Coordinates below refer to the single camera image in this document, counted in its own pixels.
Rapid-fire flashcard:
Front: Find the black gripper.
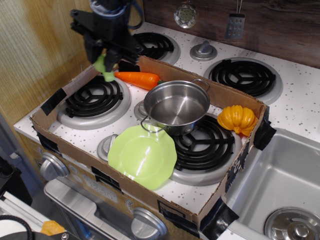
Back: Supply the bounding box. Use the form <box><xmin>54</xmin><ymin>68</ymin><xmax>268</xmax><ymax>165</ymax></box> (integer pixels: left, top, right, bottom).
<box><xmin>70</xmin><ymin>9</ymin><xmax>142</xmax><ymax>72</ymax></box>

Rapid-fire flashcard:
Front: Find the orange toy carrot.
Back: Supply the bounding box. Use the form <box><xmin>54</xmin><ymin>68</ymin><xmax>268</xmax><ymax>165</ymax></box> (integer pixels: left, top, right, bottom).
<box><xmin>114</xmin><ymin>71</ymin><xmax>160</xmax><ymax>90</ymax></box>

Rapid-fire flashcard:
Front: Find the front left stove burner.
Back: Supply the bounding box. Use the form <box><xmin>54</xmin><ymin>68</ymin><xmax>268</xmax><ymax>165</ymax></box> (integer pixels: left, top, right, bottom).
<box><xmin>57</xmin><ymin>75</ymin><xmax>131</xmax><ymax>130</ymax></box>

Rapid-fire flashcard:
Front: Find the silver centre stove knob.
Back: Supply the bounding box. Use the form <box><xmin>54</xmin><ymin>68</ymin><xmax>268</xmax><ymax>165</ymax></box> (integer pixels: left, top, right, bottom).
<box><xmin>134</xmin><ymin>101</ymin><xmax>150</xmax><ymax>123</ymax></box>

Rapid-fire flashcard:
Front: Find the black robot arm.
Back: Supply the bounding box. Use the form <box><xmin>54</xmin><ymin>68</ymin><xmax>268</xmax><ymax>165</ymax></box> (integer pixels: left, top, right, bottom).
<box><xmin>70</xmin><ymin>0</ymin><xmax>143</xmax><ymax>72</ymax></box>

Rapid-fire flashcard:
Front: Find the silver stove knob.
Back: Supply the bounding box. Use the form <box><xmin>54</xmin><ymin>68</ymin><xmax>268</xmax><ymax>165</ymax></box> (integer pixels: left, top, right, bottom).
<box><xmin>96</xmin><ymin>134</ymin><xmax>118</xmax><ymax>162</ymax></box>
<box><xmin>134</xmin><ymin>101</ymin><xmax>150</xmax><ymax>123</ymax></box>
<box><xmin>189</xmin><ymin>40</ymin><xmax>218</xmax><ymax>62</ymax></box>

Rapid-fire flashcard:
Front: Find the silver front stove knob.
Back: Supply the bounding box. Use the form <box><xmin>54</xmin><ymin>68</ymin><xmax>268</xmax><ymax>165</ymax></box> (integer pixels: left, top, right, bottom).
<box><xmin>96</xmin><ymin>134</ymin><xmax>118</xmax><ymax>162</ymax></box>

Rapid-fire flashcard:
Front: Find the green toy broccoli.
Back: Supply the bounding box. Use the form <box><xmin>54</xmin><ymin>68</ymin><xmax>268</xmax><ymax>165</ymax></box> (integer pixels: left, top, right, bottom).
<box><xmin>93</xmin><ymin>54</ymin><xmax>119</xmax><ymax>82</ymax></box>

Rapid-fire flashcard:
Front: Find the hanging grey slotted spatula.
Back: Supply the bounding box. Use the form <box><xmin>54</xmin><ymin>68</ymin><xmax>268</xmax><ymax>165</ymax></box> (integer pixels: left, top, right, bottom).
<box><xmin>225</xmin><ymin>0</ymin><xmax>245</xmax><ymax>40</ymax></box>

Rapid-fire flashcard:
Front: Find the silver sink drain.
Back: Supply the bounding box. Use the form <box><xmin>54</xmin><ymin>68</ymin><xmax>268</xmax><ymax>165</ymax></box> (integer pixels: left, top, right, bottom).
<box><xmin>263</xmin><ymin>207</ymin><xmax>320</xmax><ymax>240</ymax></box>

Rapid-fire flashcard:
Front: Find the silver top stove knob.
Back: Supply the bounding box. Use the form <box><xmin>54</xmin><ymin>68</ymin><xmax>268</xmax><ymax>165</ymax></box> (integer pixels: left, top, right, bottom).
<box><xmin>189</xmin><ymin>40</ymin><xmax>218</xmax><ymax>62</ymax></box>

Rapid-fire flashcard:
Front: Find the stainless steel pot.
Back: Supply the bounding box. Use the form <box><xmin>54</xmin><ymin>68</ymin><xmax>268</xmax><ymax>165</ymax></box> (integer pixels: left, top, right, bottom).
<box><xmin>140</xmin><ymin>79</ymin><xmax>211</xmax><ymax>136</ymax></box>

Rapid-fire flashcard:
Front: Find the orange yellow cloth scrap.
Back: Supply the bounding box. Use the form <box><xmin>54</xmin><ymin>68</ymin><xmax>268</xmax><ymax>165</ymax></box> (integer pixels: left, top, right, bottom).
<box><xmin>40</xmin><ymin>220</ymin><xmax>66</xmax><ymax>236</ymax></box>

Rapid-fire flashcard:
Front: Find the brown cardboard fence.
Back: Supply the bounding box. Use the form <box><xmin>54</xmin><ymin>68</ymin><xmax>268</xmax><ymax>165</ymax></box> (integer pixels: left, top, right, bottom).
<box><xmin>31</xmin><ymin>65</ymin><xmax>274</xmax><ymax>239</ymax></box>

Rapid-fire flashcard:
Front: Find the grey toy sink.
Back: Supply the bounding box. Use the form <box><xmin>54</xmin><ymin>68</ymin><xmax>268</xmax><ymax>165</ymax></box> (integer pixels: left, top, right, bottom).
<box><xmin>223</xmin><ymin>129</ymin><xmax>320</xmax><ymax>240</ymax></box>

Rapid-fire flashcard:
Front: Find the orange toy pumpkin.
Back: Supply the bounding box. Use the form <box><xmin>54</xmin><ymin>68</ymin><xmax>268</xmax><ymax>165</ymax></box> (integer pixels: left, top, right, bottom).
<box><xmin>217</xmin><ymin>105</ymin><xmax>258</xmax><ymax>137</ymax></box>

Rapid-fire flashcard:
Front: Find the front right stove burner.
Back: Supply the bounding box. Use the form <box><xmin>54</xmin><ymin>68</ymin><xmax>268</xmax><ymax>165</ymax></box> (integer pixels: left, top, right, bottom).
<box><xmin>170</xmin><ymin>114</ymin><xmax>243</xmax><ymax>186</ymax></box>

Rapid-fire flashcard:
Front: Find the right silver oven knob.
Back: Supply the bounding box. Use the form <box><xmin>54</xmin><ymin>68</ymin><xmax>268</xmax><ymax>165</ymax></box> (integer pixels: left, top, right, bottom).
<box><xmin>131</xmin><ymin>207</ymin><xmax>168</xmax><ymax>240</ymax></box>

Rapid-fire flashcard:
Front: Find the light green plastic plate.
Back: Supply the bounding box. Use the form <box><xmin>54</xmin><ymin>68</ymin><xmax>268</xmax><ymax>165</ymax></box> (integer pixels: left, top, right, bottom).
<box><xmin>107</xmin><ymin>124</ymin><xmax>177</xmax><ymax>190</ymax></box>

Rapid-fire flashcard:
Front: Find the silver oven knob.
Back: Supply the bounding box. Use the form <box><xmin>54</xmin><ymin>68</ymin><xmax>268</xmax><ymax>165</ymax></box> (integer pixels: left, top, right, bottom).
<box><xmin>39</xmin><ymin>152</ymin><xmax>70</xmax><ymax>181</ymax></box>
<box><xmin>131</xmin><ymin>207</ymin><xmax>168</xmax><ymax>240</ymax></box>

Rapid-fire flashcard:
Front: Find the silver oven door handle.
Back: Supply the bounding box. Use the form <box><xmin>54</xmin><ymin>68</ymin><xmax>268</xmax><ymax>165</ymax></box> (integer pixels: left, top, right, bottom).
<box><xmin>44</xmin><ymin>180</ymin><xmax>133</xmax><ymax>240</ymax></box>

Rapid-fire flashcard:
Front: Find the stove burner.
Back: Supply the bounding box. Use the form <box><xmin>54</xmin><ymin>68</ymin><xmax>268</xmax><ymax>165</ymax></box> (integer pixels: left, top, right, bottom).
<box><xmin>204</xmin><ymin>57</ymin><xmax>283</xmax><ymax>105</ymax></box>
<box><xmin>133</xmin><ymin>32</ymin><xmax>181</xmax><ymax>65</ymax></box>
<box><xmin>57</xmin><ymin>75</ymin><xmax>131</xmax><ymax>130</ymax></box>
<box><xmin>170</xmin><ymin>114</ymin><xmax>243</xmax><ymax>186</ymax></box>

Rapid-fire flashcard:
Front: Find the hanging metal strainer ladle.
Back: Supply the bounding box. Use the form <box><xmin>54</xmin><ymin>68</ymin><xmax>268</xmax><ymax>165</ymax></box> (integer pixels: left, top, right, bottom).
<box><xmin>173</xmin><ymin>0</ymin><xmax>199</xmax><ymax>29</ymax></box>

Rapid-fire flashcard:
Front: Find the back left stove burner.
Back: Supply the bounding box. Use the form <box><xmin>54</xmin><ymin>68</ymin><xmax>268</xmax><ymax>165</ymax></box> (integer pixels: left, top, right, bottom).
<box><xmin>133</xmin><ymin>32</ymin><xmax>181</xmax><ymax>65</ymax></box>

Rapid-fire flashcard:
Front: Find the back right stove burner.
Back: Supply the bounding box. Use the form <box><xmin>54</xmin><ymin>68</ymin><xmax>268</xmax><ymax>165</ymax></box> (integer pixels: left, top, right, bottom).
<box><xmin>204</xmin><ymin>57</ymin><xmax>283</xmax><ymax>105</ymax></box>

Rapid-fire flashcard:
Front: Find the left silver oven knob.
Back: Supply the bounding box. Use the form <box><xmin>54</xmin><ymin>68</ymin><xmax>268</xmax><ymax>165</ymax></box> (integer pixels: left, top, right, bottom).
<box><xmin>39</xmin><ymin>152</ymin><xmax>70</xmax><ymax>181</ymax></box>

